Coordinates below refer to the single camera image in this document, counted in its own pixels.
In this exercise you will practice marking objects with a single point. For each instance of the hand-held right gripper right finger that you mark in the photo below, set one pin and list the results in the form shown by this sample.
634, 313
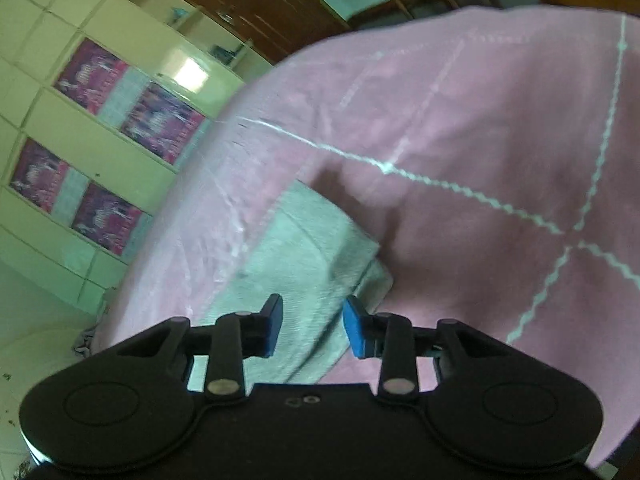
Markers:
356, 330

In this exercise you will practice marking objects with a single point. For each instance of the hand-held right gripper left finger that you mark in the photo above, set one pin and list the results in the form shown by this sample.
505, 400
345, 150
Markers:
273, 327

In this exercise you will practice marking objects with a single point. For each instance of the grey floor cloth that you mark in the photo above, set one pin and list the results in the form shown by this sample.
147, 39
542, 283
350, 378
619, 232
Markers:
85, 341

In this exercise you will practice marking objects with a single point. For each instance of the pink blanket with white lines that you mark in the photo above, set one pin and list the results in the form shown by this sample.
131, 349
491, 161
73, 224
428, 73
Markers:
475, 110

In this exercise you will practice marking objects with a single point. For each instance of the brown wooden cabinet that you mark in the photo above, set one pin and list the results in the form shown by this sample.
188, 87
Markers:
260, 0

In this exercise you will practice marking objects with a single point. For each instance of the purple printed wall tile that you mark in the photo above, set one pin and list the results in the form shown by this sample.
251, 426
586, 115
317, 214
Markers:
37, 175
90, 76
160, 122
105, 217

